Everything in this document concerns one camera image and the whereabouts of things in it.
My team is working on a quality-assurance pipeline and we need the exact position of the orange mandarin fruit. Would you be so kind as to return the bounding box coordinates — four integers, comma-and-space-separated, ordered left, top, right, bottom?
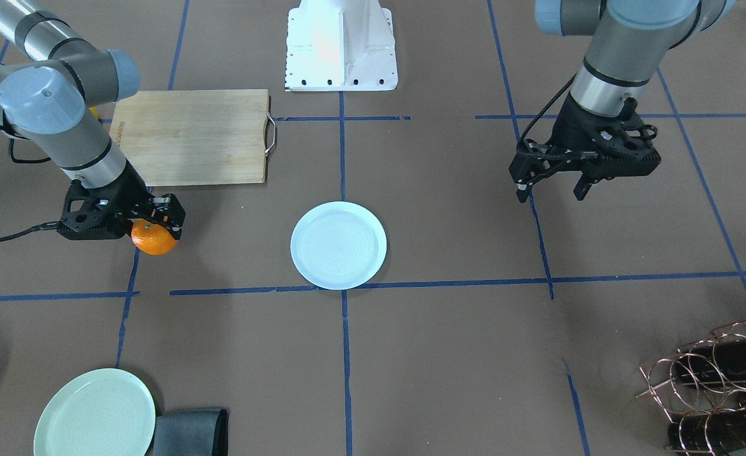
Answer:
130, 219, 178, 256

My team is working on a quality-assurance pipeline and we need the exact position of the copper wire bottle rack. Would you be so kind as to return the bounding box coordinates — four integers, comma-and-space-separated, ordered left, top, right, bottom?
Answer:
638, 320, 746, 455

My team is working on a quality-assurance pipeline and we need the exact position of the dark green wine bottle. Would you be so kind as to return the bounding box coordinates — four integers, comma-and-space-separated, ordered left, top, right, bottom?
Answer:
673, 339, 746, 388

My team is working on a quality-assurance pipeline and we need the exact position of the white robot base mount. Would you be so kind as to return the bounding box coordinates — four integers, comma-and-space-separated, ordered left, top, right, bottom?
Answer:
284, 1, 399, 92

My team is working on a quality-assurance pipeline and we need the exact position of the grey folded cloth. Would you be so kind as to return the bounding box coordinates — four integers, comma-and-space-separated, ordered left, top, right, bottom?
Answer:
153, 408, 229, 455

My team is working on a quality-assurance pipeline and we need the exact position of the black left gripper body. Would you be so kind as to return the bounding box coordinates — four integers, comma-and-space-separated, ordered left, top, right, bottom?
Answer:
509, 95, 662, 186

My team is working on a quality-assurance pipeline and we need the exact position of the light blue plate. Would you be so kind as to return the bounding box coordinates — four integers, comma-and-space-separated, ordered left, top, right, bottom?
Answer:
289, 200, 388, 291

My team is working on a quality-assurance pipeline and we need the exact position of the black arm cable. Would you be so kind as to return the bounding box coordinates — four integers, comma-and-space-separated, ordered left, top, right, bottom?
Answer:
0, 120, 63, 244
515, 75, 576, 159

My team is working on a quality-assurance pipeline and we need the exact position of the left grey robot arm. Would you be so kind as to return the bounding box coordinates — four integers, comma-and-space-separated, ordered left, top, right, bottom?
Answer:
509, 1, 735, 202

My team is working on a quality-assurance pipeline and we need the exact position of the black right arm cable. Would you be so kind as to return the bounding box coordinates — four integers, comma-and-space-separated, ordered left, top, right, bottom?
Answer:
0, 120, 63, 244

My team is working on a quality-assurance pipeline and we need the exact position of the bamboo cutting board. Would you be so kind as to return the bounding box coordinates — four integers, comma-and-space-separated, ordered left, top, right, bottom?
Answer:
109, 89, 277, 187

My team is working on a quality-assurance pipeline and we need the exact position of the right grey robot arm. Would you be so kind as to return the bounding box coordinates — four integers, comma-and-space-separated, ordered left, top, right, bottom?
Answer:
0, 1, 186, 241

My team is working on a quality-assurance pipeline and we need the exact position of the light green plate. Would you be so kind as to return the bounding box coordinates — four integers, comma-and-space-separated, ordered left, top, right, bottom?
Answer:
32, 369, 156, 455

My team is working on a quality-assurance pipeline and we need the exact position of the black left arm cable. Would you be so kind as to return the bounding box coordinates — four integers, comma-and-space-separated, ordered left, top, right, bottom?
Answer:
515, 75, 576, 159

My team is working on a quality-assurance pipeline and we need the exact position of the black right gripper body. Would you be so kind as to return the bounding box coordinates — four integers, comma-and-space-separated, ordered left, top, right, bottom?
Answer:
56, 163, 187, 241

